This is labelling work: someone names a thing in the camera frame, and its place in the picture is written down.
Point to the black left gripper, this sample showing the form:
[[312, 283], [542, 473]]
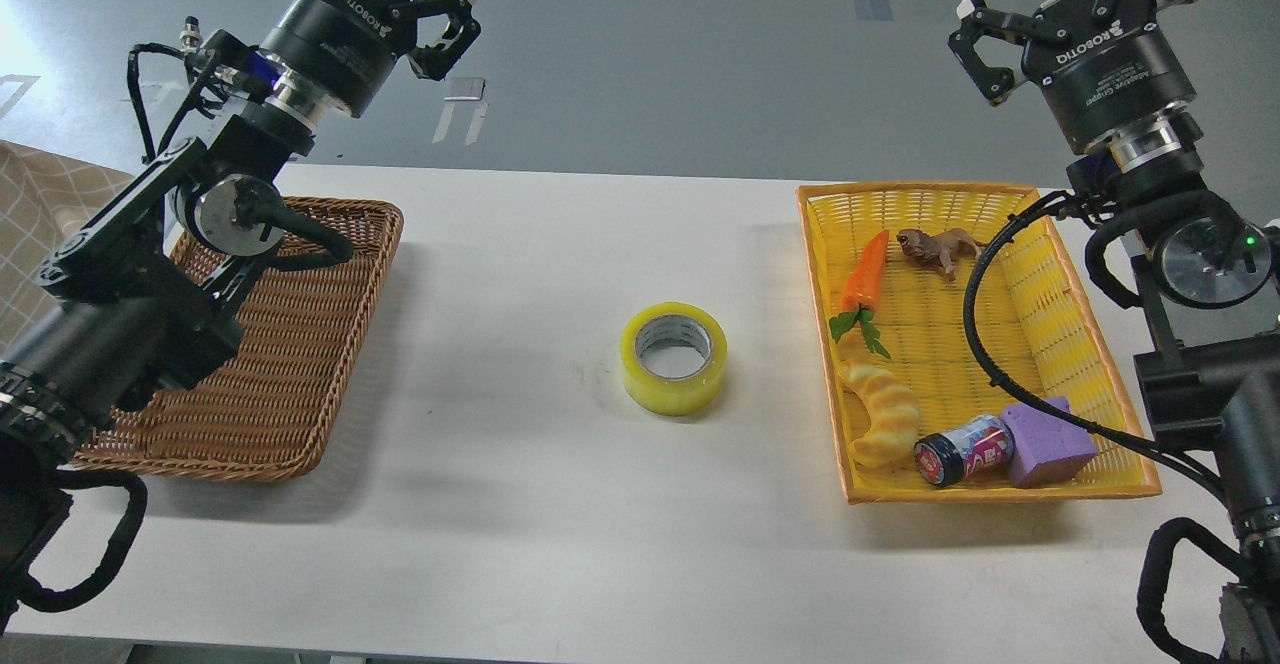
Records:
[[349, 47]]

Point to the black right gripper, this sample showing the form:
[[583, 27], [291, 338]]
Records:
[[1105, 69]]

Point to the yellow tape roll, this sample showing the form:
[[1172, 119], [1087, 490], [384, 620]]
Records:
[[685, 326]]

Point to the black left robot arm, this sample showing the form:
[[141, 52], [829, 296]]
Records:
[[149, 289]]

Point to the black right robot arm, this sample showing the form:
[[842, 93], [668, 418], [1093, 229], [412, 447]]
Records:
[[1158, 236]]

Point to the yellow plastic basket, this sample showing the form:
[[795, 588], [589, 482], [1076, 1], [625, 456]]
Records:
[[1032, 314]]

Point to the orange toy carrot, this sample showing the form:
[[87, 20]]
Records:
[[860, 297]]

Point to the beige checkered cloth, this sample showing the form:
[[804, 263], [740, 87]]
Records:
[[45, 198]]

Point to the brown wicker basket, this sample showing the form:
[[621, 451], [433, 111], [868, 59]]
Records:
[[268, 414]]

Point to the purple foam block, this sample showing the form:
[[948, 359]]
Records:
[[1046, 450]]

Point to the small red blue can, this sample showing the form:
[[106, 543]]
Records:
[[947, 458]]

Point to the yellow toy croissant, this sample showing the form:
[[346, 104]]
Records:
[[893, 412]]

